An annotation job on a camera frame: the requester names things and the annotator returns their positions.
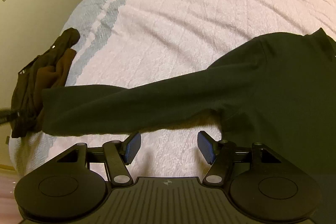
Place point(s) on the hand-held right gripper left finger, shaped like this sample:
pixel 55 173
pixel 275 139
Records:
pixel 132 146

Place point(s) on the black long-sleeve top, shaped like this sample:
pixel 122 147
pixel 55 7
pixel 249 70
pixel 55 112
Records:
pixel 262 95

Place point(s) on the dark brown garment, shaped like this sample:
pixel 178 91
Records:
pixel 26 87

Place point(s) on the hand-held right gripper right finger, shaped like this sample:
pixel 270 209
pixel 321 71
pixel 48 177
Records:
pixel 206 146

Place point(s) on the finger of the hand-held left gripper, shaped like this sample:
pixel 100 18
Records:
pixel 8 116

